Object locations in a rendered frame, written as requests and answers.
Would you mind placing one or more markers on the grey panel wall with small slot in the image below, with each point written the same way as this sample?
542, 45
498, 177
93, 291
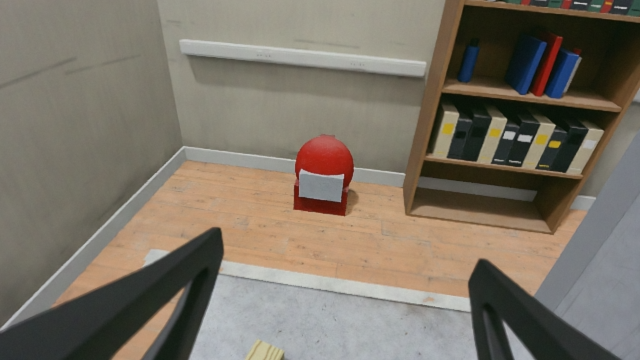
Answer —
594, 285

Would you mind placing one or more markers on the light wooden block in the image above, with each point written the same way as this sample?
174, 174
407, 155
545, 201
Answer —
264, 351

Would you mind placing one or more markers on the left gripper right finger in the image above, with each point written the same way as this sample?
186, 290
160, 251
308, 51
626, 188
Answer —
494, 297

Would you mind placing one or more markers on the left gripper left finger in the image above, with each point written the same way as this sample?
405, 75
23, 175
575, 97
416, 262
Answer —
96, 325

